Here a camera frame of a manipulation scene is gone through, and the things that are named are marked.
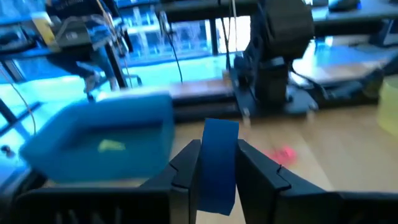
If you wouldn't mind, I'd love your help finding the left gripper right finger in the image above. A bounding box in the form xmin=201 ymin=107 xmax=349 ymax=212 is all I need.
xmin=235 ymin=139 xmax=398 ymax=224

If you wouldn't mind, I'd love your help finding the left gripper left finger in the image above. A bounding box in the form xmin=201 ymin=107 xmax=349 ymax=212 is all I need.
xmin=11 ymin=139 xmax=203 ymax=224

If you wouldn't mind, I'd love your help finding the blue eraser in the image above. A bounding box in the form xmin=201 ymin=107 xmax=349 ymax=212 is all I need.
xmin=196 ymin=118 xmax=240 ymax=217

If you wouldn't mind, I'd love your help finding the yellow-green eraser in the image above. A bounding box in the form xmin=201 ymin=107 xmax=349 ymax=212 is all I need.
xmin=97 ymin=139 xmax=127 ymax=153

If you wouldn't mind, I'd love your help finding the pink eraser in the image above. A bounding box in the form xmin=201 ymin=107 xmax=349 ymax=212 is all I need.
xmin=264 ymin=146 xmax=298 ymax=166

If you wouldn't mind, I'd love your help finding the blue plastic bin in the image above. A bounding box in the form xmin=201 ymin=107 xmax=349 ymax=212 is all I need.
xmin=19 ymin=92 xmax=175 ymax=184

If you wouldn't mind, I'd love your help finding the yellow plastic bin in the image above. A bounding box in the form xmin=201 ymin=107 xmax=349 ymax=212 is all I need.
xmin=376 ymin=76 xmax=398 ymax=138

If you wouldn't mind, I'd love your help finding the black table frame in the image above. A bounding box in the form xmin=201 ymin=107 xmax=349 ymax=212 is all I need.
xmin=172 ymin=93 xmax=386 ymax=122

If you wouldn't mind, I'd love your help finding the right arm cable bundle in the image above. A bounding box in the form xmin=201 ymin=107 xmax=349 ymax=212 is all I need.
xmin=290 ymin=62 xmax=386 ymax=106

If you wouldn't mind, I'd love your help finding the black desk frame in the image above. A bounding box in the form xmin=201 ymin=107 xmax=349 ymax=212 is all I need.
xmin=105 ymin=0 xmax=259 ymax=90

